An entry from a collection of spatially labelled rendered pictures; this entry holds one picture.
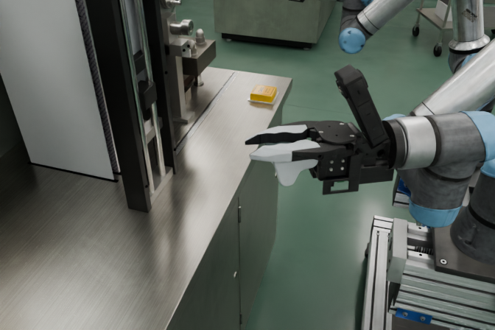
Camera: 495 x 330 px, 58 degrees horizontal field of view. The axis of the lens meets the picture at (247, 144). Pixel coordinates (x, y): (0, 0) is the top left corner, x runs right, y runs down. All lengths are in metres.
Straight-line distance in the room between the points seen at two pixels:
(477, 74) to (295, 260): 1.45
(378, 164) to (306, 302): 1.35
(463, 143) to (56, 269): 0.75
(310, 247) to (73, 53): 1.51
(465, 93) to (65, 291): 0.78
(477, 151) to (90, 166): 0.83
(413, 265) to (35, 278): 0.81
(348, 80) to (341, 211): 1.81
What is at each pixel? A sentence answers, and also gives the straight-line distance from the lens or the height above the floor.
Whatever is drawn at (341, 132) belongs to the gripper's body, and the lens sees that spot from 0.62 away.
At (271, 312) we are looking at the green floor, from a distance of 1.92.
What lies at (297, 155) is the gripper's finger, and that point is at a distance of 0.58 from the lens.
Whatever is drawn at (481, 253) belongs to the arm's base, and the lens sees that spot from 1.11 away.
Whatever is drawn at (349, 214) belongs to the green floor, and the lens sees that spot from 2.35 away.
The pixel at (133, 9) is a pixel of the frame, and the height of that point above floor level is 1.31.
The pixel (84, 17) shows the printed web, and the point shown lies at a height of 1.29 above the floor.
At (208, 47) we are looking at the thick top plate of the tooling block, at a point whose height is 1.03.
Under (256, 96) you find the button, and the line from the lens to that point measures 1.39.
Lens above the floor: 1.58
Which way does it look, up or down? 35 degrees down
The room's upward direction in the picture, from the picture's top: straight up
